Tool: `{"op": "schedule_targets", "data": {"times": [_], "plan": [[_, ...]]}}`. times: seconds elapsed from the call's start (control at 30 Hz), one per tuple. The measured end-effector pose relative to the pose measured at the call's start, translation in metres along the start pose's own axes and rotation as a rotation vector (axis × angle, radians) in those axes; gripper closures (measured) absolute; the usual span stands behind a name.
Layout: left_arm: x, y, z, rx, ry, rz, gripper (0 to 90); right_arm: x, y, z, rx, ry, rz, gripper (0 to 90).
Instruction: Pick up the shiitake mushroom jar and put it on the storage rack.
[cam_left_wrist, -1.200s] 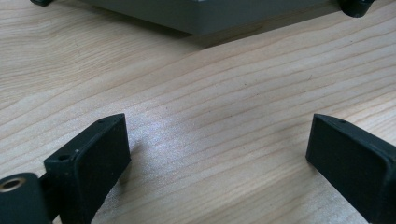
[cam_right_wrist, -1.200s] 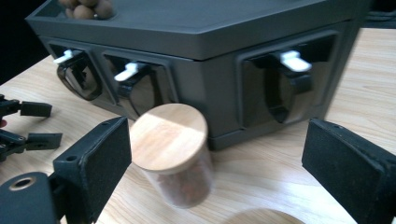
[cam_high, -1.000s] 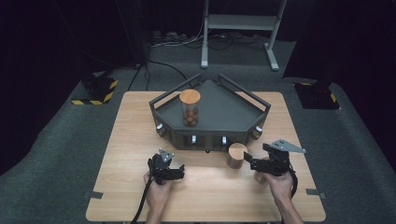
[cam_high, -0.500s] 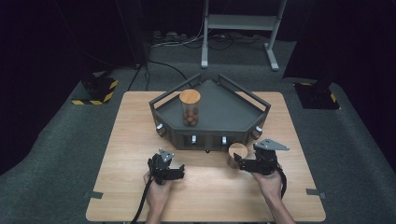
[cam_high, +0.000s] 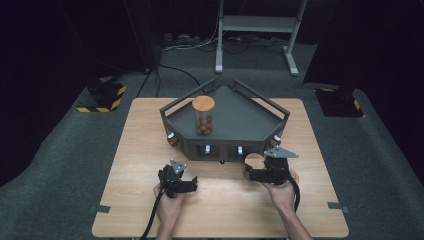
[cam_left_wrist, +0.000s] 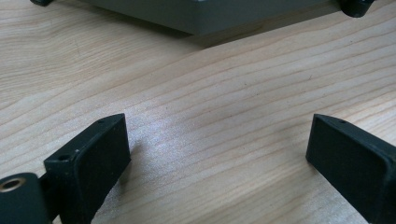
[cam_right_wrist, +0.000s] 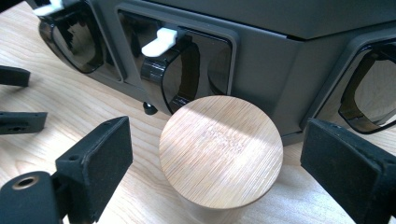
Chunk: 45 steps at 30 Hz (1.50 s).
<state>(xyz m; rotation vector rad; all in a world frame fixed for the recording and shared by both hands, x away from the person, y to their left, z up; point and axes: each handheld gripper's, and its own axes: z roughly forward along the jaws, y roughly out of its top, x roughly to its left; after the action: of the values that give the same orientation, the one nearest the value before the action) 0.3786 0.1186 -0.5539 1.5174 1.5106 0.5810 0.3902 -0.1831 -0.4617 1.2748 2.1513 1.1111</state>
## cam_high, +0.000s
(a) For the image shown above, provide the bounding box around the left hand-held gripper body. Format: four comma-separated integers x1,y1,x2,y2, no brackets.
158,159,188,199

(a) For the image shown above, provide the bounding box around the black base with striped edge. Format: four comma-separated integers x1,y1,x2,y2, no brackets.
314,87,365,118
76,75,128,114

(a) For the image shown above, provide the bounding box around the person's left hand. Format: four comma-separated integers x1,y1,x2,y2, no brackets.
153,183,184,231

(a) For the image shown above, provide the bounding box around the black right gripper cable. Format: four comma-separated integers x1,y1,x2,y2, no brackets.
285,175,302,213

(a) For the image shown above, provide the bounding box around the grey metal stand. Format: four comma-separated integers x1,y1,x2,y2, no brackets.
214,0,309,77

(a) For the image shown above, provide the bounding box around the grey tape strip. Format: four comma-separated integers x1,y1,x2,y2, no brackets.
327,201,350,214
89,204,112,214

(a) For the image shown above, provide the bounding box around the person's right hand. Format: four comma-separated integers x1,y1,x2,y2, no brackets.
263,179,298,218

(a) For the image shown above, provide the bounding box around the dark grey corner shelf rack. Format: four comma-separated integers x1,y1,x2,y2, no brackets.
159,78,291,164

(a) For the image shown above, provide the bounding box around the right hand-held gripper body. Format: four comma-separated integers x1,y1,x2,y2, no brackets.
263,146,299,186

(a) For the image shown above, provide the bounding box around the heap of brown round nuts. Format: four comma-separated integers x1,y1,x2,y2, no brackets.
195,114,214,136

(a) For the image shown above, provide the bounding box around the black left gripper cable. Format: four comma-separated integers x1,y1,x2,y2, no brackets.
140,188,167,240

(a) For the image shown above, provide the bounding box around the white floor cable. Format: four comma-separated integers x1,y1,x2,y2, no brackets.
162,16,223,52

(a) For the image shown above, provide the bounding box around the black power strip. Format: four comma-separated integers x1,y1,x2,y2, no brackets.
162,32,202,47

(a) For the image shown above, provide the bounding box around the black floor cable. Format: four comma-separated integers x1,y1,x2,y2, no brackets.
157,63,205,93

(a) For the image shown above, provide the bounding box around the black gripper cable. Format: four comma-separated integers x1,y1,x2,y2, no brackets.
140,188,167,240
285,175,302,213

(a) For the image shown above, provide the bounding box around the tangle of black cables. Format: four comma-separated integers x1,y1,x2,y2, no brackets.
222,34,288,55

